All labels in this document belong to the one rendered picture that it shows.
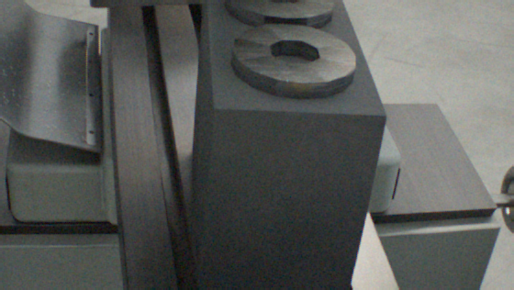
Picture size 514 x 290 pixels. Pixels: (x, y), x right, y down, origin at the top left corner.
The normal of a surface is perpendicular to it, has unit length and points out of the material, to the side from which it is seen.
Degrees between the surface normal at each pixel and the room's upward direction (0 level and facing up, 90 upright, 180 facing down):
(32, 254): 90
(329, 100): 0
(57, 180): 90
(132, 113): 0
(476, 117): 0
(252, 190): 90
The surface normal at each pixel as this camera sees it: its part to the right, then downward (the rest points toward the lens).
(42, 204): 0.16, 0.57
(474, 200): 0.09, -0.82
